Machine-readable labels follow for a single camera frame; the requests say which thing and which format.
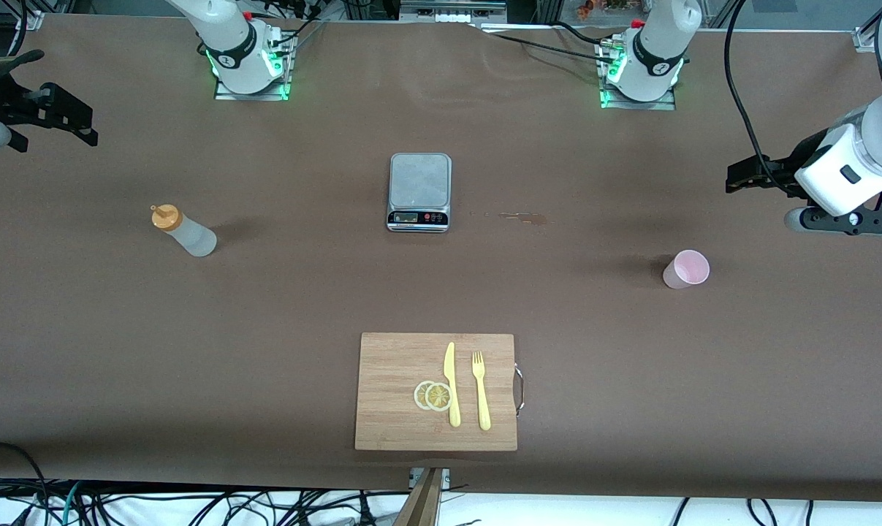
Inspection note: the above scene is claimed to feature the black cable on table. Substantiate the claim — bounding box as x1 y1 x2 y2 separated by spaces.
477 26 613 63

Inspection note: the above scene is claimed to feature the yellow plastic knife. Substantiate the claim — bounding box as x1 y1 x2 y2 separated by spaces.
444 341 462 428

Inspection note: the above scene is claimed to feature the clear sauce bottle orange cap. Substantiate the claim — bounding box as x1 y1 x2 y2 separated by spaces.
151 204 218 258

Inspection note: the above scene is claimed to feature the teal cable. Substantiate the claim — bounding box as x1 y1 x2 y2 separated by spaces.
59 482 83 526

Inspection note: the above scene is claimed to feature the silver digital kitchen scale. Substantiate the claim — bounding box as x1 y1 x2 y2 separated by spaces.
387 152 453 234

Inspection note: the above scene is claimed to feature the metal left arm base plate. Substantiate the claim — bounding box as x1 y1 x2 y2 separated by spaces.
598 37 677 111

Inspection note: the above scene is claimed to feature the wooden cutting board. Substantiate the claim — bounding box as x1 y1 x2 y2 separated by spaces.
354 332 526 451

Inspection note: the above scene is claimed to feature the brown table cover sheet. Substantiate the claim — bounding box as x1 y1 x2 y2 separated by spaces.
0 13 882 505

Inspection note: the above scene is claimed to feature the yellow plastic fork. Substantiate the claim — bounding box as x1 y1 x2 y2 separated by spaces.
471 351 492 431

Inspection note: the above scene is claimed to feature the wooden post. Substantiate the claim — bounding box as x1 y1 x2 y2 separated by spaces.
393 468 445 526

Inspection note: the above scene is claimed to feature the black looped cable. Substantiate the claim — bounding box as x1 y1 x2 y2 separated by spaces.
0 441 47 526

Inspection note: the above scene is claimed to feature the pink plastic cup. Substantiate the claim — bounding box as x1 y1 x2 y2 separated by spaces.
663 249 710 290

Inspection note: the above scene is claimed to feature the metal table bracket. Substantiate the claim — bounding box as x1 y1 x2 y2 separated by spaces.
409 468 451 492

